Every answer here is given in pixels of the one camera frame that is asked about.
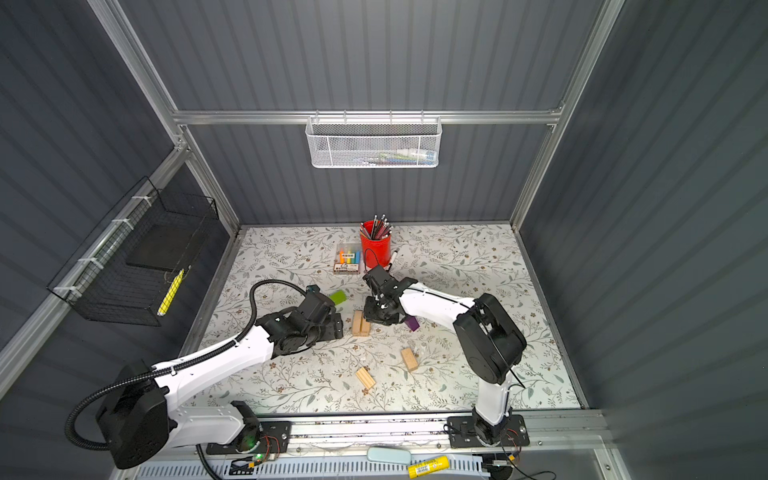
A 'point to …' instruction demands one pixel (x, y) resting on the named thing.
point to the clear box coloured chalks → (348, 258)
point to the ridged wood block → (365, 377)
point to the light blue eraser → (389, 455)
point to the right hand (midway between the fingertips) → (370, 319)
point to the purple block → (412, 323)
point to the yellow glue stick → (436, 464)
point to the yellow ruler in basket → (170, 292)
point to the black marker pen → (392, 259)
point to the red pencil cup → (375, 244)
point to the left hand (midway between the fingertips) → (334, 325)
